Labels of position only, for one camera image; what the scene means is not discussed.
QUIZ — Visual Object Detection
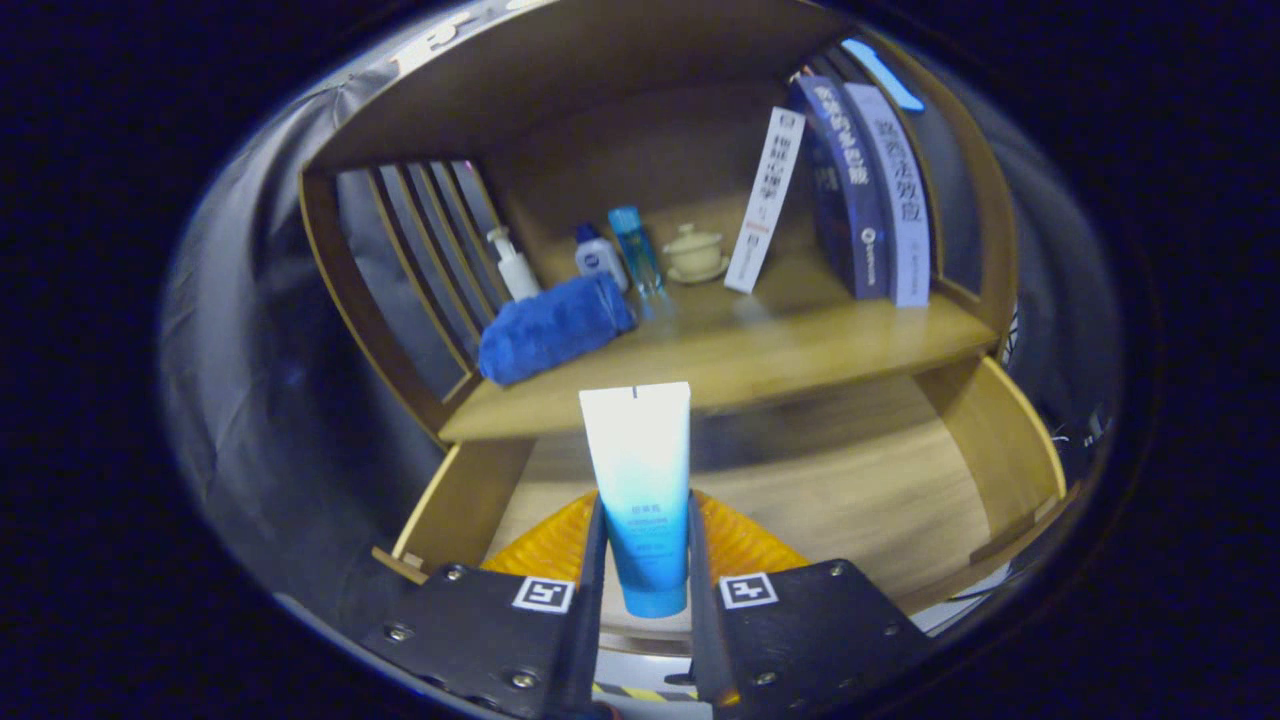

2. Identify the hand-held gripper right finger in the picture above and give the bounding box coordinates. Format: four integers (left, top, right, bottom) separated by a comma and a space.
686, 490, 936, 716

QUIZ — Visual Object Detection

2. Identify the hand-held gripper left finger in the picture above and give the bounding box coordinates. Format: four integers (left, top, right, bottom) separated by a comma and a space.
360, 490, 609, 720

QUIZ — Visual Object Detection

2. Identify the wooden drawer with black knob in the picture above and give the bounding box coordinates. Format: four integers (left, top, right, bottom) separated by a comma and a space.
372, 355, 1069, 656

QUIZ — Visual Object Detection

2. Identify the blue and white tube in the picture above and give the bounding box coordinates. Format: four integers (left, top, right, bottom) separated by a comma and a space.
579, 381, 693, 619

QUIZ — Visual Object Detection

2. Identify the wooden countertop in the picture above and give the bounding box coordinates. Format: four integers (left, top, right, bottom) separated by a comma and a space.
438, 245, 1001, 443

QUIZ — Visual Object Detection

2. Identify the wooden cabinet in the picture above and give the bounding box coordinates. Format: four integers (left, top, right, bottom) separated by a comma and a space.
298, 0, 1069, 656

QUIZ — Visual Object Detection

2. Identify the blue folded towel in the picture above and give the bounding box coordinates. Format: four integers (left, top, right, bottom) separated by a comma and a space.
477, 272, 638, 388

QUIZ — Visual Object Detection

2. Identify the white pump bottle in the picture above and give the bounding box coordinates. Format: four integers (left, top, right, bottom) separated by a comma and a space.
486, 226, 543, 303

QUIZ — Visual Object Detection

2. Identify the white bottle with blue cap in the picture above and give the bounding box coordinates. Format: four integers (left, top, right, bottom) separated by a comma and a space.
574, 222, 631, 293

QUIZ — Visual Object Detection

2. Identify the beige lidded teacup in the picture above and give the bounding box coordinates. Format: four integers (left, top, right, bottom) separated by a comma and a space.
662, 223, 731, 285

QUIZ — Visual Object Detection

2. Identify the clear blue bottle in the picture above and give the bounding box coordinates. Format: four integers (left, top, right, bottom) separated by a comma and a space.
608, 206, 669, 301

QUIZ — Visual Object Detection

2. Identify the white book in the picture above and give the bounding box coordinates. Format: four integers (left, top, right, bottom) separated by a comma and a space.
723, 107, 807, 295

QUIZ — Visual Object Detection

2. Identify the dark blue book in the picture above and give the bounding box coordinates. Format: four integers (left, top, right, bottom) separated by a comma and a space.
790, 75, 891, 301

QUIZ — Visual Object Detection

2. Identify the lavender book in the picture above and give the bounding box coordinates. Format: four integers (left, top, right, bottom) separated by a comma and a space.
843, 82, 933, 309

